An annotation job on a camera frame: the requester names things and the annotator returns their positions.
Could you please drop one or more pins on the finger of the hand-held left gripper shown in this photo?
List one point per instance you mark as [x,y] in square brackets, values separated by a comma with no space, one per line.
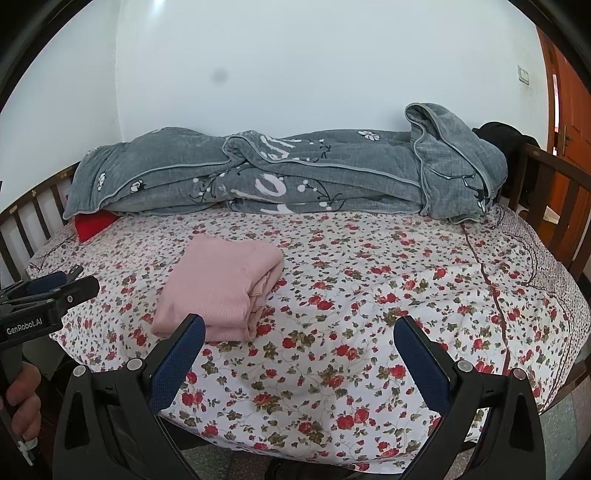
[76,288]
[46,281]

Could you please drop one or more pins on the white wall switch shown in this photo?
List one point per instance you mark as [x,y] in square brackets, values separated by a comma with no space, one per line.
[524,74]

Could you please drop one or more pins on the person's left hand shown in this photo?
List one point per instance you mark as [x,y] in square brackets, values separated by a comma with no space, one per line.
[25,397]

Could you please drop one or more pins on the red pillow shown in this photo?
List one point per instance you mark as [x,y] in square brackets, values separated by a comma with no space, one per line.
[94,226]

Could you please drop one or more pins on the pink knitted sweater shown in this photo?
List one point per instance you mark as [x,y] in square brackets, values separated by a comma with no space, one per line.
[217,286]

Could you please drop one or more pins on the orange wooden door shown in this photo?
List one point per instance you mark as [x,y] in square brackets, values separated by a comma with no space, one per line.
[572,92]

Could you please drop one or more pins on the black garment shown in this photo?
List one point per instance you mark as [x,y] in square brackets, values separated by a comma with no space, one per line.
[505,143]

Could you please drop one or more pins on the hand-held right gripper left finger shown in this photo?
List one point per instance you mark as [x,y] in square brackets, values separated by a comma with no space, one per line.
[178,364]

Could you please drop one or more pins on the grey floral quilt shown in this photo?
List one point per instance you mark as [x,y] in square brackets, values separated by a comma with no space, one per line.
[286,180]

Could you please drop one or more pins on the floral bed sheet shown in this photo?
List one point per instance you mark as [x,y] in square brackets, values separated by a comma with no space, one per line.
[351,323]

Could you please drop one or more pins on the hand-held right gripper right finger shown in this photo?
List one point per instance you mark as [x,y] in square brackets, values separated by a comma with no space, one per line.
[422,364]

